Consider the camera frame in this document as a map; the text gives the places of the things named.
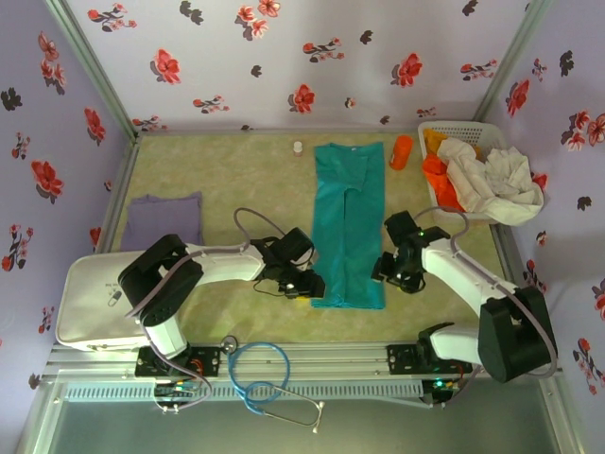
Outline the grey slotted cable duct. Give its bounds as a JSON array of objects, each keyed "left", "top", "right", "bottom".
[{"left": 63, "top": 380, "right": 424, "bottom": 403}]

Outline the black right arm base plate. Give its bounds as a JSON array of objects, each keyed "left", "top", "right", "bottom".
[{"left": 386, "top": 343, "right": 473, "bottom": 377}]

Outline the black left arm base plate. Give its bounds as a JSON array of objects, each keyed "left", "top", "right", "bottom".
[{"left": 135, "top": 346, "right": 222, "bottom": 378}]

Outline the folded purple t-shirt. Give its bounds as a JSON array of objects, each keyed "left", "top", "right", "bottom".
[{"left": 121, "top": 191, "right": 205, "bottom": 252}]

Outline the orange cup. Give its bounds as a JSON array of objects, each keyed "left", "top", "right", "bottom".
[{"left": 389, "top": 134, "right": 415, "bottom": 171}]

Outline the teal t-shirt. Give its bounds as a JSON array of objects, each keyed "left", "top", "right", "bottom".
[{"left": 310, "top": 141, "right": 387, "bottom": 311}]

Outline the blue stethoscope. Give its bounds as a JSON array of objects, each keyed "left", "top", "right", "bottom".
[{"left": 221, "top": 335, "right": 326, "bottom": 434}]

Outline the white plastic laundry basket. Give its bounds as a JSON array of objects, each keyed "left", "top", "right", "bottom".
[{"left": 418, "top": 121, "right": 516, "bottom": 226}]

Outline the grey right arm cable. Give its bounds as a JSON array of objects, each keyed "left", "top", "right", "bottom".
[{"left": 414, "top": 205, "right": 560, "bottom": 410}]

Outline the aluminium frame post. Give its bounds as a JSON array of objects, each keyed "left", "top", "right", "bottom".
[
  {"left": 44, "top": 0, "right": 142, "bottom": 139},
  {"left": 474, "top": 0, "right": 555, "bottom": 123}
]

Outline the aluminium table side rail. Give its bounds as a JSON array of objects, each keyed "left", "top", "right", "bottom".
[
  {"left": 490, "top": 222, "right": 533, "bottom": 294},
  {"left": 94, "top": 134, "right": 143, "bottom": 254}
]

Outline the orange t-shirt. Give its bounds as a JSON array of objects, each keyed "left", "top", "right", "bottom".
[{"left": 422, "top": 153, "right": 467, "bottom": 213}]

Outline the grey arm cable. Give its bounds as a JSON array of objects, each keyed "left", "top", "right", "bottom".
[
  {"left": 125, "top": 206, "right": 286, "bottom": 415},
  {"left": 414, "top": 205, "right": 560, "bottom": 410}
]

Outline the white medicine bag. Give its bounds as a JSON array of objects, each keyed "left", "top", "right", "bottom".
[{"left": 55, "top": 250, "right": 157, "bottom": 354}]

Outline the yellow t-shirt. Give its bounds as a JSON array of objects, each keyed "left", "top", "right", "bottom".
[{"left": 423, "top": 130, "right": 448, "bottom": 156}]

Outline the grey left arm cable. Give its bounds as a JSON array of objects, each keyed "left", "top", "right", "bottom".
[{"left": 125, "top": 206, "right": 286, "bottom": 415}]

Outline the aluminium mounting rail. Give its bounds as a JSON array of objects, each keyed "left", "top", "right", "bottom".
[{"left": 44, "top": 342, "right": 563, "bottom": 379}]

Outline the crumpled white t-shirt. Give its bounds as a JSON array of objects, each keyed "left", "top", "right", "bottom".
[{"left": 437, "top": 139, "right": 545, "bottom": 227}]

